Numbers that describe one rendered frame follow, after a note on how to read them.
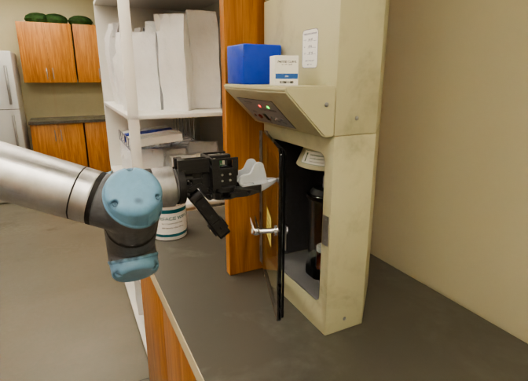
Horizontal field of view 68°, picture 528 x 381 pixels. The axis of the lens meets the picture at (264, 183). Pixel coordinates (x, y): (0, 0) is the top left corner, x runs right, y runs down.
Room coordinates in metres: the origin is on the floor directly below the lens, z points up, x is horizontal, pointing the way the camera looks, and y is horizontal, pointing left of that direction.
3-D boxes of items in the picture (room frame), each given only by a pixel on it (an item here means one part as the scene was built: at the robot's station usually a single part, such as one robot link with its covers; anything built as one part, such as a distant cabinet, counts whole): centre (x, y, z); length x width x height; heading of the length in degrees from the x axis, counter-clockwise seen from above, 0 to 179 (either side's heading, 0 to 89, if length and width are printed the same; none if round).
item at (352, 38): (1.00, -0.18, 1.33); 0.32 x 0.25 x 0.77; 27
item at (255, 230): (0.84, 0.01, 1.20); 0.10 x 0.05 x 0.03; 7
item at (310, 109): (0.91, -0.02, 1.46); 0.32 x 0.11 x 0.10; 27
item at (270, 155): (0.92, -0.01, 1.19); 0.30 x 0.01 x 0.40; 7
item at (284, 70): (0.87, -0.04, 1.54); 0.05 x 0.05 x 0.06; 12
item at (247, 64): (1.00, 0.03, 1.56); 0.10 x 0.10 x 0.09; 27
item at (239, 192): (0.74, 0.05, 1.31); 0.09 x 0.05 x 0.02; 117
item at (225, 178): (0.74, 0.11, 1.34); 0.12 x 0.08 x 0.09; 117
